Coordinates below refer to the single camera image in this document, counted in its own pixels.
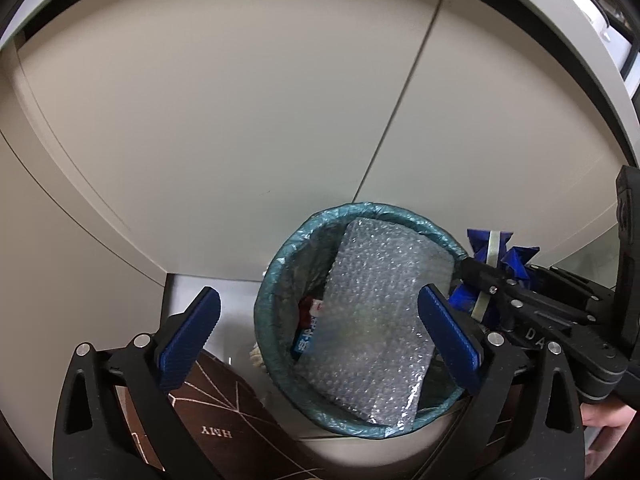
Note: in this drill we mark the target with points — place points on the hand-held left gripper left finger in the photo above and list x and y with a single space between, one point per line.
192 335

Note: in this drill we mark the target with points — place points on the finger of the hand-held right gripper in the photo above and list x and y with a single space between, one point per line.
575 285
487 277

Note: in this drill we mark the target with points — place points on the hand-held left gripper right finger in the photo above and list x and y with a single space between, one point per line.
450 340

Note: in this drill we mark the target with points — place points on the blue snack wrapper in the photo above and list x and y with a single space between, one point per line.
515 260

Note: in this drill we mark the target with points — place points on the clear bubble wrap sheet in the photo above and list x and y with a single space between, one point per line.
370 310

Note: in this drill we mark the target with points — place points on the trash bin with teal liner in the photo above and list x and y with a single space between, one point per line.
280 280

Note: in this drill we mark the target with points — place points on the white trash bin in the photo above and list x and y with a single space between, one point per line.
350 452

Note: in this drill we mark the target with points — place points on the person's right hand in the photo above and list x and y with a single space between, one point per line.
607 415

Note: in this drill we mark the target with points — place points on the brown box with line pattern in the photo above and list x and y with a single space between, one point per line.
215 410

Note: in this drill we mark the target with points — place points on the red blue packet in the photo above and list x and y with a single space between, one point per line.
306 337

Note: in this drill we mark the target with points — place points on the white cabinet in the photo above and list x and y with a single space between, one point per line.
200 135

